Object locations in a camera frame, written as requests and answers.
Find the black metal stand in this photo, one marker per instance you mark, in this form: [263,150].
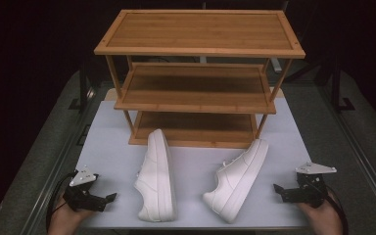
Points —
[338,88]

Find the three-tier bamboo shoe rack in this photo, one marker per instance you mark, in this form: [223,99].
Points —
[202,31]

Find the aluminium frame rail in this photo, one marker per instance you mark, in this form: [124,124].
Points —
[362,160]
[50,182]

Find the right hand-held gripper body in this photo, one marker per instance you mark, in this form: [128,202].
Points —
[311,187]

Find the white leather sneaker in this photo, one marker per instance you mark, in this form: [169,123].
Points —
[156,176]
[238,182]

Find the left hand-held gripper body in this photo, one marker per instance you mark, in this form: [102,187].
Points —
[83,199]

